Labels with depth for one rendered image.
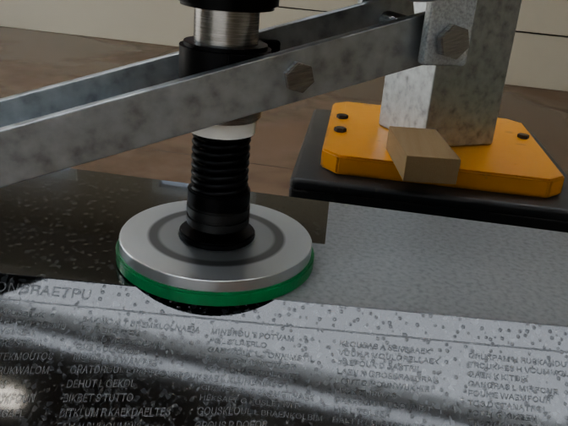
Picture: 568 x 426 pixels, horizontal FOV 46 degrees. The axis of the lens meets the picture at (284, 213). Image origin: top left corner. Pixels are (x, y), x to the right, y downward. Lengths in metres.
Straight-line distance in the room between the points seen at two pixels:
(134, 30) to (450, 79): 6.07
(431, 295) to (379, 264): 0.08
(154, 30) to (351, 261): 6.58
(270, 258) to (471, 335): 0.22
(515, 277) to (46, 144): 0.52
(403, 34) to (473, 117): 0.86
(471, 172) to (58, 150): 0.93
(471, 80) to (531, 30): 5.35
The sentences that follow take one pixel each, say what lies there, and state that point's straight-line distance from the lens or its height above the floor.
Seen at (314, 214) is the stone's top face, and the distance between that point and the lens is 0.90.
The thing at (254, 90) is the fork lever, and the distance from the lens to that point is 0.64.
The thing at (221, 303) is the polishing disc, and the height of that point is 0.85.
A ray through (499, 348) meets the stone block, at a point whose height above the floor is 0.82.
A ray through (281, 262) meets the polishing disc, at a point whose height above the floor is 0.87.
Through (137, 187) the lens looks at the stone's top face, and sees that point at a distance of 0.96.
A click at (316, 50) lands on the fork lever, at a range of 0.66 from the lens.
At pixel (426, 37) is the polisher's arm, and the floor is 1.10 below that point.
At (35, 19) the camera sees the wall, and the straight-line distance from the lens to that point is 7.84.
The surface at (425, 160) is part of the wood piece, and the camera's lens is 1.25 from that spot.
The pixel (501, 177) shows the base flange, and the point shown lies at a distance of 1.40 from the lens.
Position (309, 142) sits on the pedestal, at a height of 0.74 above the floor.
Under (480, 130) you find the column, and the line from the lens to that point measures 1.56.
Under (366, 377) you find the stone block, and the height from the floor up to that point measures 0.79.
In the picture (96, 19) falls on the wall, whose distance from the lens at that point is 7.52.
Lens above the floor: 1.19
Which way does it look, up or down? 23 degrees down
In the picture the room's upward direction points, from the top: 5 degrees clockwise
